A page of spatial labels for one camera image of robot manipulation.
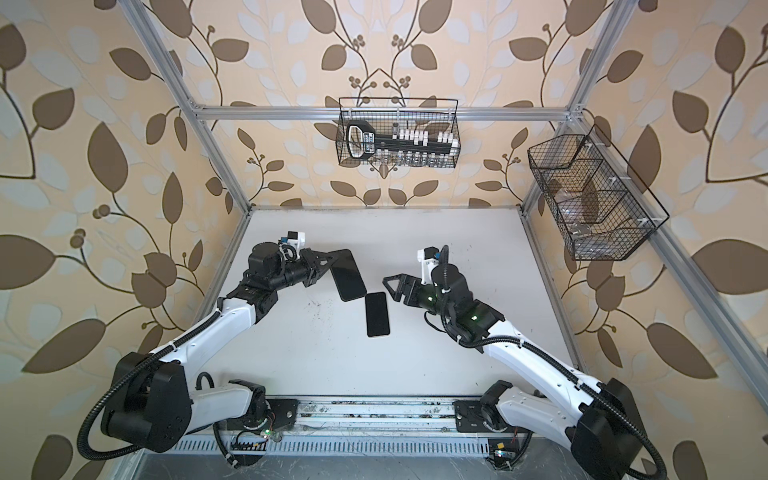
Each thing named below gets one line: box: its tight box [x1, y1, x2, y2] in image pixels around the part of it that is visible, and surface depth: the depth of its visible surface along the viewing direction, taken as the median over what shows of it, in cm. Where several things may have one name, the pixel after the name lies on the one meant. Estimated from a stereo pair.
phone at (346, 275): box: [328, 249, 367, 302], surface depth 80 cm
